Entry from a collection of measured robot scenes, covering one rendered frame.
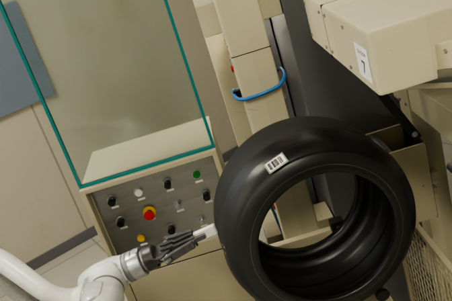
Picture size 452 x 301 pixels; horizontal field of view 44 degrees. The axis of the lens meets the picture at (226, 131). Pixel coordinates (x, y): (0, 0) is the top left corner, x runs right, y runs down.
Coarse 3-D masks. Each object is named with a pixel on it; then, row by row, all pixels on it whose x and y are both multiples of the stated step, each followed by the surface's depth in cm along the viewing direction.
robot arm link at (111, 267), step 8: (112, 256) 171; (120, 256) 169; (96, 264) 170; (104, 264) 167; (112, 264) 166; (120, 264) 167; (88, 272) 168; (96, 272) 165; (104, 272) 164; (112, 272) 164; (120, 272) 166; (80, 280) 168; (88, 280) 166; (120, 280) 164; (128, 280) 167
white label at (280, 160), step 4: (276, 156) 151; (280, 156) 151; (284, 156) 150; (272, 160) 151; (276, 160) 150; (280, 160) 150; (284, 160) 149; (264, 164) 152; (268, 164) 151; (272, 164) 150; (276, 164) 150; (280, 164) 149; (284, 164) 149; (268, 168) 150; (272, 168) 149; (276, 168) 149; (268, 172) 149
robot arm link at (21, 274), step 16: (0, 256) 162; (0, 272) 161; (16, 272) 158; (32, 272) 158; (32, 288) 155; (48, 288) 154; (64, 288) 155; (80, 288) 154; (96, 288) 154; (112, 288) 157
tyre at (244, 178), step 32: (288, 128) 162; (320, 128) 158; (352, 128) 167; (256, 160) 155; (288, 160) 150; (320, 160) 150; (352, 160) 152; (384, 160) 156; (224, 192) 163; (256, 192) 151; (384, 192) 156; (224, 224) 158; (256, 224) 152; (352, 224) 190; (384, 224) 182; (256, 256) 155; (288, 256) 189; (320, 256) 191; (352, 256) 188; (384, 256) 165; (256, 288) 159; (288, 288) 180; (320, 288) 181; (352, 288) 166
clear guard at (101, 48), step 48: (0, 0) 191; (48, 0) 192; (96, 0) 194; (144, 0) 195; (48, 48) 198; (96, 48) 200; (144, 48) 201; (48, 96) 204; (96, 96) 206; (144, 96) 208; (192, 96) 209; (96, 144) 213; (144, 144) 214; (192, 144) 216
